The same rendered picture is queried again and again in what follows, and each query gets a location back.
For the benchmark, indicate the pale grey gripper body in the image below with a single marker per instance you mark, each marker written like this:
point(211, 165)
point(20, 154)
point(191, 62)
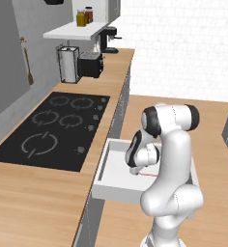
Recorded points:
point(136, 169)

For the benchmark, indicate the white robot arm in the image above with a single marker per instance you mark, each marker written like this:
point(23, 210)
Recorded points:
point(174, 151)

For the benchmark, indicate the thin red straw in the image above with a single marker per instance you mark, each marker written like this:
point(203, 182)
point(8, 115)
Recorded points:
point(148, 175)

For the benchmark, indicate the white open drawer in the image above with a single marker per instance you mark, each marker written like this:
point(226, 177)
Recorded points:
point(119, 180)

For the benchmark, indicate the grey base cupboard run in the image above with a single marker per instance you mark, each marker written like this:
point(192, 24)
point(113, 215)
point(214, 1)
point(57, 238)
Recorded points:
point(119, 109)

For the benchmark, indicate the black hob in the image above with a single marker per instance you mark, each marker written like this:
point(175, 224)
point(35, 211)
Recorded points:
point(54, 131)

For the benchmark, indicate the black toaster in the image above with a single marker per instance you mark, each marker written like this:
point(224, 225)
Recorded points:
point(91, 66)

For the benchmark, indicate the paper towel roll in holder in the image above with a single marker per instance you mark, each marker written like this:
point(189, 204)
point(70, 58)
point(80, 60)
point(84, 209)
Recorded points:
point(68, 64)

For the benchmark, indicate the black coffee machine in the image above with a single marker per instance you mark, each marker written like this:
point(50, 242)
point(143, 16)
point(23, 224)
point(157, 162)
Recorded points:
point(107, 40)

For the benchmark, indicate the hanging wooden spoon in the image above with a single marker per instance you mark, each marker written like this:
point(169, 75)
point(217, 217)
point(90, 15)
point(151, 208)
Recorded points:
point(29, 70)

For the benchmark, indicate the yellow jar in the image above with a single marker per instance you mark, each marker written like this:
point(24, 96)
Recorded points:
point(81, 19)

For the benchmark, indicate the red jar with black lid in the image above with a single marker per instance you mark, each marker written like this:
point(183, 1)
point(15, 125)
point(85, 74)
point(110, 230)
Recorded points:
point(89, 14)

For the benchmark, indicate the white wall shelf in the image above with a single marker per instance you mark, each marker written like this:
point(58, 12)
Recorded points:
point(74, 31)

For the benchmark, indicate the black object on wall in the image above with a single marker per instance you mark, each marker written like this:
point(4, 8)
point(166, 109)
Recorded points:
point(54, 1)

